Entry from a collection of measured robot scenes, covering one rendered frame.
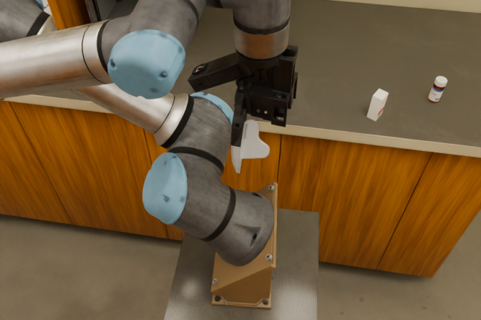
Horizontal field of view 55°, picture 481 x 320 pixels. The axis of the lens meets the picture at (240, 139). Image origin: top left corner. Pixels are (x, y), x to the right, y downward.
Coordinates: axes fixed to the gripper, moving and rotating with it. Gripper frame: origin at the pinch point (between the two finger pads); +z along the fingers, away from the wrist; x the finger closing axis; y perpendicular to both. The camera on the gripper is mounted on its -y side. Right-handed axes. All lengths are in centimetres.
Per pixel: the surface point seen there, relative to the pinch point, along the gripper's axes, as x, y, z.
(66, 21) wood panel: 54, -77, 23
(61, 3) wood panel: 54, -77, 16
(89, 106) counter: 33, -61, 37
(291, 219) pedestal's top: 11.4, 7.7, 37.4
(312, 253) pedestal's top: 3.8, 14.5, 37.7
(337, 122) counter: 48, 13, 37
